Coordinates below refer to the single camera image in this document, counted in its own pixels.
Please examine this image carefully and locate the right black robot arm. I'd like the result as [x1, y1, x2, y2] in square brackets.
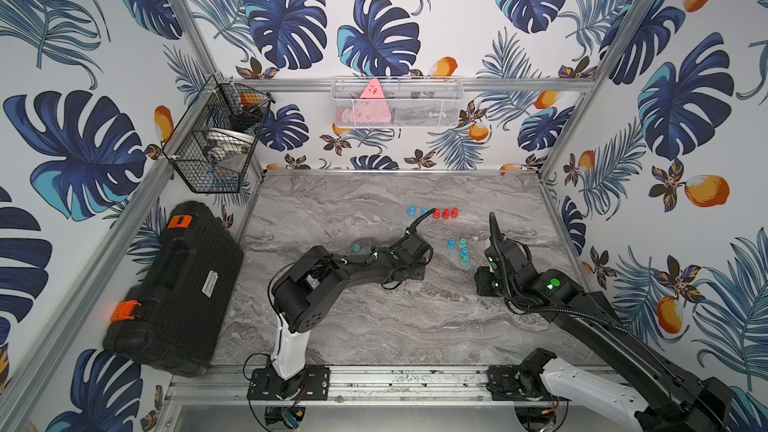
[475, 215, 735, 431]

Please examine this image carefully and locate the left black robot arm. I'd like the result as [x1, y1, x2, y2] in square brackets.
[247, 208, 437, 401]

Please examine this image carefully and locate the pink triangle card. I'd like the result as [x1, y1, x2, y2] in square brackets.
[351, 78, 392, 125]

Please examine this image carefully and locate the black plastic tool case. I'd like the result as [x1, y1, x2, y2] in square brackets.
[102, 201, 244, 377]

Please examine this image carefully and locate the clear mesh wall tray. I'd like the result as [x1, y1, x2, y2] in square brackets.
[330, 77, 464, 128]

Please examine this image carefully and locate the black wire basket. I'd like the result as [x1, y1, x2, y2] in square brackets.
[162, 76, 275, 194]

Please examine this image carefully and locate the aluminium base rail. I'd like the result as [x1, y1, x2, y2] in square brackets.
[164, 364, 658, 406]

